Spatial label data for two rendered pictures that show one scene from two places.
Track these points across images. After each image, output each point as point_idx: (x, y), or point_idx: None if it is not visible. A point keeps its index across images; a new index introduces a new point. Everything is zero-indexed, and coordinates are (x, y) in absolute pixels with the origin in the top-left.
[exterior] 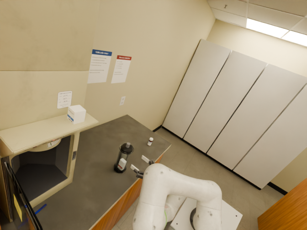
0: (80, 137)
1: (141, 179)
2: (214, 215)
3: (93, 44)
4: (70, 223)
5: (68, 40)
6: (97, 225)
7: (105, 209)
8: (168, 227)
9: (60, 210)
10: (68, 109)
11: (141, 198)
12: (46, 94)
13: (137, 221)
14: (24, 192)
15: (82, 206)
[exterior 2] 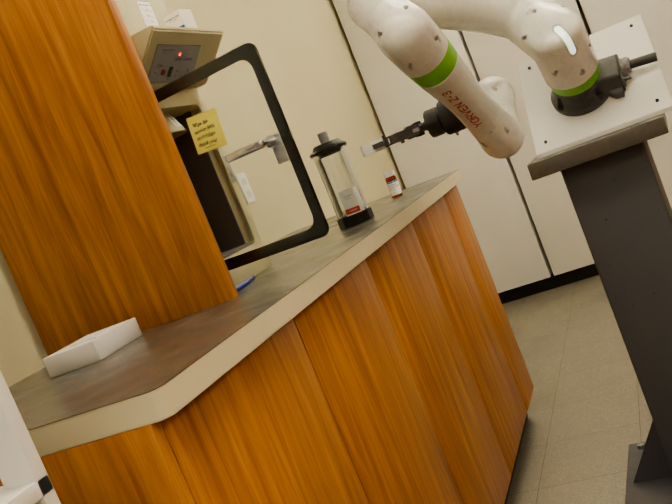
0: None
1: (450, 265)
2: (539, 7)
3: None
4: (323, 253)
5: None
6: (404, 311)
7: (379, 225)
8: (536, 160)
9: (289, 265)
10: (164, 22)
11: (367, 16)
12: (126, 1)
13: (380, 25)
14: None
15: (325, 248)
